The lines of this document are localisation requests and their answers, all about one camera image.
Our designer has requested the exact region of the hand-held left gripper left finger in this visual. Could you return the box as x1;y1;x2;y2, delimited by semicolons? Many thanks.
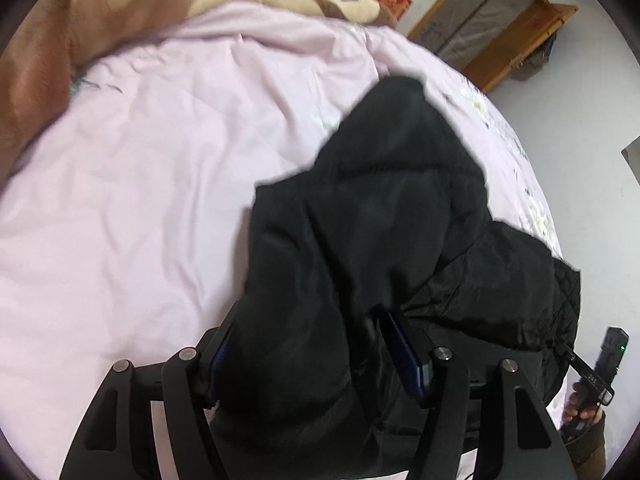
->
59;304;242;480

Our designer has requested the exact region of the person's right forearm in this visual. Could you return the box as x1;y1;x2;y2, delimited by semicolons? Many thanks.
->
561;410;609;470

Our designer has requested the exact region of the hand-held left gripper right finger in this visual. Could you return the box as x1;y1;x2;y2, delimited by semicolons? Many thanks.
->
377;309;576;480

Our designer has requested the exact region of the person's right hand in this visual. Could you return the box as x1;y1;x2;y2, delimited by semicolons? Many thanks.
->
562;379;604;425

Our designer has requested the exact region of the brown beige fleece blanket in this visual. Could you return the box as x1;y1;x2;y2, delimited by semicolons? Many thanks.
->
0;0;382;183

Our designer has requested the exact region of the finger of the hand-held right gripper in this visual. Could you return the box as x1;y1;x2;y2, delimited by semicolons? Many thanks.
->
555;342;616;406

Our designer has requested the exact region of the black puffer jacket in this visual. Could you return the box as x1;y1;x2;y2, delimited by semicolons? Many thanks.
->
207;76;584;480

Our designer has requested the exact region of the grey square floor patch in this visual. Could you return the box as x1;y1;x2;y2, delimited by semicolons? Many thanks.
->
621;132;640;182

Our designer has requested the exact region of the pink floral bed sheet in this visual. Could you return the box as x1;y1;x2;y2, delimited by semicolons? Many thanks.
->
0;0;565;480

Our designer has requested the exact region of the red gift box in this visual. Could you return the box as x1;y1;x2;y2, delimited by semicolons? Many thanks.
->
367;0;414;25

